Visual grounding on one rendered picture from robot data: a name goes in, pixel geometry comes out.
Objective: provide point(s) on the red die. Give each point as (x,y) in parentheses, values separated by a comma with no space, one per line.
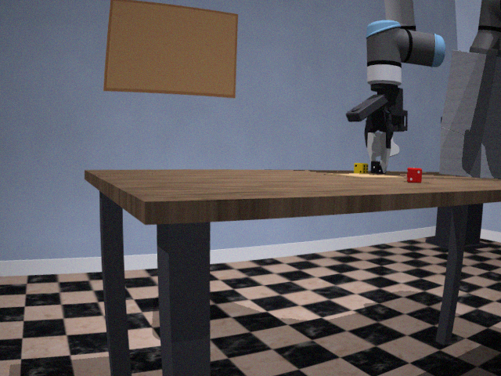
(414,175)

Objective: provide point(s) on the yellow die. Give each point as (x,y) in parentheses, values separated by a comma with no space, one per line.
(360,168)

